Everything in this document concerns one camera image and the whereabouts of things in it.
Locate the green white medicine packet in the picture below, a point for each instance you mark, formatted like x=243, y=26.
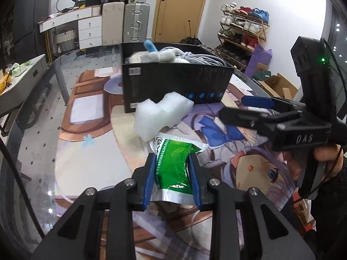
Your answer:
x=172, y=183

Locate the wooden door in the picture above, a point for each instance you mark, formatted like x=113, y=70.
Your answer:
x=175, y=20

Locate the brown cardboard box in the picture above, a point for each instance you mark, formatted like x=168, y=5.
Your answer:
x=278, y=86

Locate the anime print table mat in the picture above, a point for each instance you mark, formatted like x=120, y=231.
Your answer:
x=168, y=230

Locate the yellow bag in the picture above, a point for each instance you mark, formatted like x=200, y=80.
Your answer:
x=5, y=82

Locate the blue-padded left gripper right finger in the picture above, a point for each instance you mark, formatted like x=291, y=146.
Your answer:
x=245, y=224

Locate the white foam block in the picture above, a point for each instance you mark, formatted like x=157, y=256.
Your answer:
x=151, y=117

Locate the grey coffee table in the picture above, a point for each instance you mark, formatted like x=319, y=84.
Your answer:
x=22, y=85

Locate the white plush toy blue tips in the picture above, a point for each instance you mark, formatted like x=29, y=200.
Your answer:
x=165, y=55

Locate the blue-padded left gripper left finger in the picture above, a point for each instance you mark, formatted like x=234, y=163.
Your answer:
x=77, y=234

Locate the beige suitcase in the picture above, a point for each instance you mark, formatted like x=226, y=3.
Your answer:
x=112, y=23

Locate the pile of shoes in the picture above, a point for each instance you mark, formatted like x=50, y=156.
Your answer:
x=196, y=42

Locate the purple bag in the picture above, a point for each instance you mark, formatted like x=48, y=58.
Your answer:
x=260, y=55

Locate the white drawer desk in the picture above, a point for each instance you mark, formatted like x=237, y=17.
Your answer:
x=86, y=21

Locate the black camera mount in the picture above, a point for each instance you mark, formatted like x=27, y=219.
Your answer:
x=318, y=88

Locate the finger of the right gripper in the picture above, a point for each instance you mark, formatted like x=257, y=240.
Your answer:
x=265, y=124
x=274, y=103

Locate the wooden shoe rack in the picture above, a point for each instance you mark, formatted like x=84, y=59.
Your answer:
x=242, y=29

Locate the black refrigerator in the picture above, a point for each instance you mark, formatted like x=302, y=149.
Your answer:
x=27, y=39

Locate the silver suitcase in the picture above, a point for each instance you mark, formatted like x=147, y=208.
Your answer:
x=136, y=17

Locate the black cardboard box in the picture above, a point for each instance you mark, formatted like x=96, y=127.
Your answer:
x=197, y=82

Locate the person's right hand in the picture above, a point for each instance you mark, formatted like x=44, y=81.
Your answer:
x=333, y=157

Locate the woven laundry basket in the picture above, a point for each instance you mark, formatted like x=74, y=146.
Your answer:
x=65, y=41

